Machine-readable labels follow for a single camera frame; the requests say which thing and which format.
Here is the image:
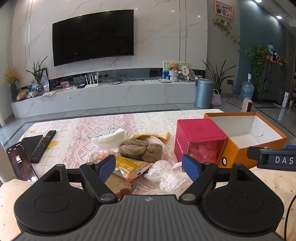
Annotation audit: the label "black tablet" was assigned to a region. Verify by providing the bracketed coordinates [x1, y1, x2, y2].
[22, 135, 44, 159]

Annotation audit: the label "grey blue trash can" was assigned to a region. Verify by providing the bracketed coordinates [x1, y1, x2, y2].
[195, 78, 215, 109]

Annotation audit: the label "brown teddy bear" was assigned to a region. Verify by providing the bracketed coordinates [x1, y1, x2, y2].
[168, 61, 180, 73]

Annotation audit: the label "black cable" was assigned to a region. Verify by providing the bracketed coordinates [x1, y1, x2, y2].
[285, 194, 296, 232]

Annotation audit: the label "white router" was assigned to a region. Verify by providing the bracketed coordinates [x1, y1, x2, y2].
[84, 74, 99, 89]

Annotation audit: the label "yellow flowers in dark vase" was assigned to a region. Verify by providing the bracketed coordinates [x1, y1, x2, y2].
[5, 67, 20, 102]

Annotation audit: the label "dark storage cabinet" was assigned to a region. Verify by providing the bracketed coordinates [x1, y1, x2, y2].
[261, 58, 287, 103]

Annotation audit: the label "clear plastic bag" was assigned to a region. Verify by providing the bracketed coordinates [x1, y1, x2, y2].
[144, 160, 195, 192]

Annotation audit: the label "red box with clear front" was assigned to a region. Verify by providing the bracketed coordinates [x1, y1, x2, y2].
[174, 119, 228, 165]

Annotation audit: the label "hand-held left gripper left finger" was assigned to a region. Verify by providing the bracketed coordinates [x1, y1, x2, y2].
[38, 155, 118, 204]

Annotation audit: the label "brown oval ornament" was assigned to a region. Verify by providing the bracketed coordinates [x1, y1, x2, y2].
[17, 89, 30, 102]

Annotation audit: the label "clear bag of pink sweets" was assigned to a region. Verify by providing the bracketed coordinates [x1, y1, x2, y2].
[84, 148, 114, 163]

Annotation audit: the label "framed wall picture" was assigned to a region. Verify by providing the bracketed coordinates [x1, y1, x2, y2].
[215, 0, 235, 20]

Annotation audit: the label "black wall television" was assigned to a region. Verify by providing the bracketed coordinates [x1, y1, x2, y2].
[52, 10, 134, 67]

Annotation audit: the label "blue water jug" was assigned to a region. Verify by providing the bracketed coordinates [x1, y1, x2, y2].
[239, 73, 254, 101]

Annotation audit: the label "ivy plant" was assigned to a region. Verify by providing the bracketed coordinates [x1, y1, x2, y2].
[245, 44, 270, 92]

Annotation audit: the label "long-leaf potted plant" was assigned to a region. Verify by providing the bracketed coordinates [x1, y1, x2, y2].
[202, 59, 237, 98]

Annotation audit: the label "hanging vine plant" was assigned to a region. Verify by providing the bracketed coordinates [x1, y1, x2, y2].
[213, 19, 241, 53]

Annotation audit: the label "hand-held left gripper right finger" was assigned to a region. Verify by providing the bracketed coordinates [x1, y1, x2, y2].
[179, 154, 257, 202]

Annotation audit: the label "dotted beige blanket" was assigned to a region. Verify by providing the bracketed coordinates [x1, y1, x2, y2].
[0, 167, 296, 234]

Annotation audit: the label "white marble television cabinet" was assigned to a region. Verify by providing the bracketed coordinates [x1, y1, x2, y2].
[11, 80, 204, 119]

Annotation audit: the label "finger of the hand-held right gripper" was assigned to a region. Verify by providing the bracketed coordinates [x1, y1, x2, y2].
[246, 146, 260, 161]

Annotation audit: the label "orange cardboard box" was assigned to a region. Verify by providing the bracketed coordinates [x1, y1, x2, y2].
[203, 112, 287, 169]

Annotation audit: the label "tan textured cloth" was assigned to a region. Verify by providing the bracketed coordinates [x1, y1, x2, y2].
[105, 174, 133, 200]

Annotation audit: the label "small checkered bag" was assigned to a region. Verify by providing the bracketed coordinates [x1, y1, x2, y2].
[211, 89, 222, 106]

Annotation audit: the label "pink space heater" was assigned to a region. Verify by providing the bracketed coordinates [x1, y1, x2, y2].
[240, 97, 254, 113]

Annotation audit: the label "green plant in glass vase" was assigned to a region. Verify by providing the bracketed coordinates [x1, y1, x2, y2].
[25, 56, 49, 96]

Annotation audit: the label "black remote control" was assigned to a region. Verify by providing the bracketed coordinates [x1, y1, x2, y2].
[30, 130, 56, 163]

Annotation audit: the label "yellow snack packet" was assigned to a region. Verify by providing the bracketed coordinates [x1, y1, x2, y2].
[113, 155, 153, 183]

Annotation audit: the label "pink lace tablecloth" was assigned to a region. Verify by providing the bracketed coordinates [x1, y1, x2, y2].
[23, 109, 232, 197]

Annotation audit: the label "green and white poster card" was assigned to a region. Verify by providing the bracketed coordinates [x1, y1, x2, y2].
[163, 61, 188, 80]

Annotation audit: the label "black smartphone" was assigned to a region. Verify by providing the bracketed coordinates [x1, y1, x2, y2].
[6, 142, 39, 181]

